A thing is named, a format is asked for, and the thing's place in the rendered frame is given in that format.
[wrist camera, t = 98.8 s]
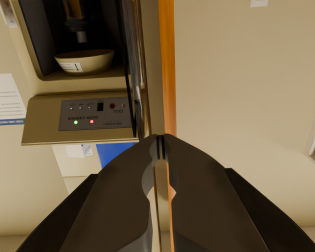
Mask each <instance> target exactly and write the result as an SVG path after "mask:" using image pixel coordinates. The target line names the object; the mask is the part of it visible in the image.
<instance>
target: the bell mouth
mask: <svg viewBox="0 0 315 252"><path fill-rule="evenodd" d="M114 53H115V51H114V50H113V49H90V50H80V51H73V52H67V53H62V54H58V55H56V56H54V58H55V60H56V61H57V62H58V64H59V65H60V66H61V68H62V69H63V70H64V71H65V72H66V74H67V75H69V76H74V77H80V76H91V75H97V74H101V73H104V72H107V71H109V70H110V68H111V64H112V61H113V57H114Z"/></svg>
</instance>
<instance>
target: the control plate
mask: <svg viewBox="0 0 315 252"><path fill-rule="evenodd" d="M98 103H103V111H97V107H98ZM110 104H114V105H115V107H114V108H110ZM122 104H125V107H122ZM80 107H82V110H79V108H80ZM88 107H91V109H90V110H89V109H88ZM71 108H73V110H72V111H71V110H70V109H71ZM90 120H94V122H93V123H90ZM74 121H78V123H77V124H74ZM118 128H132V122H131V114H130V107H129V100H128V96H127V97H109V98H92V99H74V100H62V101H61V110H60V118H59V127H58V131H78V130H98V129H118Z"/></svg>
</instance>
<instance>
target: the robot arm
mask: <svg viewBox="0 0 315 252"><path fill-rule="evenodd" d="M161 147H162V159H163V160H165V161H166V162H167V163H168V172H169V184H170V186H171V187H172V188H173V189H174V190H175V192H176V194H175V196H174V197H173V199H172V201H171V216H172V234H173V244H174V252H315V243H314V242H313V241H312V240H311V238H310V237H309V236H308V235H307V234H306V233H305V232H304V231H303V230H302V229H301V228H300V227H299V226H298V225H297V224H296V223H295V222H294V221H293V220H292V219H291V218H290V217H289V216H288V215H287V214H286V213H284V212H283V211H282V210H281V209H280V208H279V207H277V206H276V205H275V204H274V203H273V202H271V201H270V200H269V199H268V198H267V197H266V196H264V195H263V194H262V193H261V192H260V191H259V190H257V189H256V188H255V187H254V186H253V185H251V184H250V183H249V182H248V181H247V180H246V179H244V178H243V177H242V176H241V175H240V174H238V173H237V172H236V171H235V170H234V169H233V168H231V167H230V168H225V167H224V166H222V165H221V164H220V163H219V162H218V161H217V160H215V159H214V158H213V157H211V156H210V155H209V154H207V153H205V152H204V151H202V150H200V149H199V148H197V147H195V146H193V145H191V144H189V143H187V142H185V141H183V140H181V139H179V138H177V137H175V136H174V135H172V134H169V133H165V134H162V135H158V134H151V135H149V136H147V137H146V138H144V139H143V140H141V141H139V142H138V143H136V144H134V145H133V146H131V147H130V148H128V149H126V150H125V151H123V152H122V153H120V154H119V155H118V156H116V157H115V158H114V159H113V160H111V161H110V162H109V163H108V164H107V165H106V166H105V167H104V168H103V169H102V170H101V171H100V172H99V173H98V174H93V173H91V174H90V175H89V176H88V177H87V178H86V179H85V180H84V181H83V182H82V183H81V184H80V185H79V186H78V187H77V188H76V189H75V190H74V191H73V192H72V193H71V194H70V195H69V196H67V197H66V198H65V199H64V200H63V201H62V202H61V203H60V204H59V205H58V206H57V207H56V208H55V209H54V210H53V211H52V212H51V213H50V214H49V215H48V216H47V217H46V218H45V219H44V220H43V221H42V222H41V223H40V224H39V225H38V226H37V227H36V228H35V229H34V230H33V231H32V232H31V233H30V235H29V236H28V237H27V238H26V239H25V240H24V242H23V243H22V244H21V245H20V246H19V248H18V249H17V250H16V252H152V242H153V224H152V215H151V206H150V201H149V199H148V198H147V195H148V193H149V192H150V190H151V189H152V187H153V186H154V185H155V179H154V168H153V167H154V165H155V164H156V162H157V161H158V160H160V159H161Z"/></svg>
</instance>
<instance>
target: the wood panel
mask: <svg viewBox="0 0 315 252"><path fill-rule="evenodd" d="M158 10H159V30H160V49H161V68H162V88H163V107H164V127H165V134H171V135H173V136H175V137H177V113H176V66H175V18H174V0H158ZM166 165H167V185H168V204H169V223H170V243H171V252H175V250H174V240H173V228H172V205H171V202H172V199H173V197H174V196H175V194H176V192H175V190H174V189H173V188H172V187H171V185H170V183H169V164H168V163H167V162H166Z"/></svg>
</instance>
